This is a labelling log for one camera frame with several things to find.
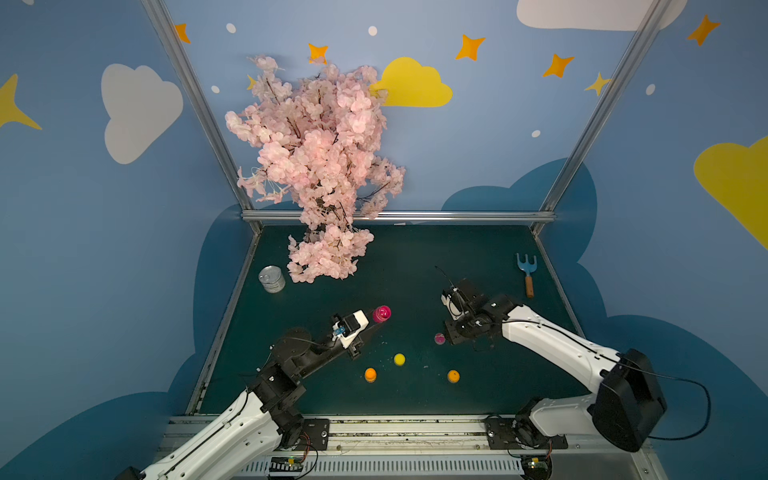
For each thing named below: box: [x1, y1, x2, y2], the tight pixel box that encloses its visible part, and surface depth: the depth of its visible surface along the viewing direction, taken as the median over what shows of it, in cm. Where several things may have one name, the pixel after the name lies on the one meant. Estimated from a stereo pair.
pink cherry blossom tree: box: [225, 55, 406, 283], surface depth 75 cm
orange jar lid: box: [447, 370, 461, 384], surface depth 86 cm
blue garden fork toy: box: [516, 253, 538, 299], surface depth 110 cm
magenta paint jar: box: [373, 305, 393, 323], surface depth 65 cm
